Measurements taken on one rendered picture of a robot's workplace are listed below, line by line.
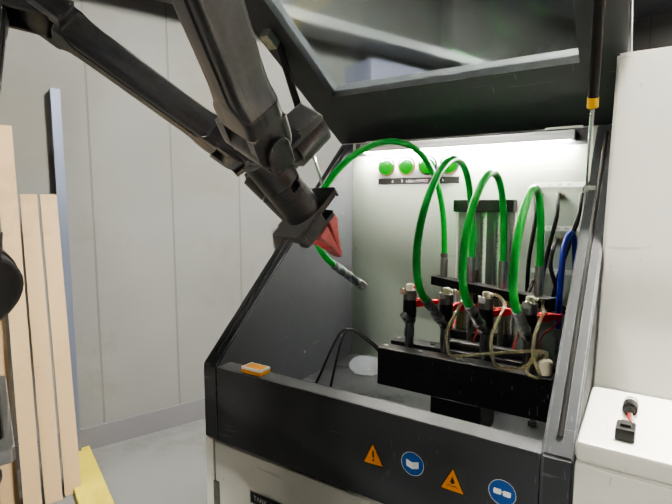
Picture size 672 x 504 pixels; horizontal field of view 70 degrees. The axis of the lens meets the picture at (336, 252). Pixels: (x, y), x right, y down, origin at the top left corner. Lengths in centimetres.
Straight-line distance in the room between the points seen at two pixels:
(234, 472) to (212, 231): 197
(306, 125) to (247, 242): 234
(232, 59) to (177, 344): 250
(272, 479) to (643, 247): 78
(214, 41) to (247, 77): 6
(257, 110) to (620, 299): 67
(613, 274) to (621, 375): 17
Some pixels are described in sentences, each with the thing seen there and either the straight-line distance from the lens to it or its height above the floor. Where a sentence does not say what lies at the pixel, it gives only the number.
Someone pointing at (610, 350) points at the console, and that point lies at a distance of 93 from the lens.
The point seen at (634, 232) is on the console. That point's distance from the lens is 95.
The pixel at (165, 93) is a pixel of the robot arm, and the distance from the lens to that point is 93.
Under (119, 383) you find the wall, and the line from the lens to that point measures 289.
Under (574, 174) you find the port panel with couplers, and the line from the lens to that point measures 121.
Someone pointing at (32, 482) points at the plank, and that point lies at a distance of 256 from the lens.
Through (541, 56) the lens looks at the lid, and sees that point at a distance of 111.
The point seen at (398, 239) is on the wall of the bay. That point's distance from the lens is 133.
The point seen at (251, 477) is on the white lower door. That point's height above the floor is 74.
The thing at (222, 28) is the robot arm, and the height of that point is 144.
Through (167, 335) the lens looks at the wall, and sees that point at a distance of 289.
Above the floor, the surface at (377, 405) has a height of 95.
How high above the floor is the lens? 129
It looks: 6 degrees down
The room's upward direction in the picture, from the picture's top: straight up
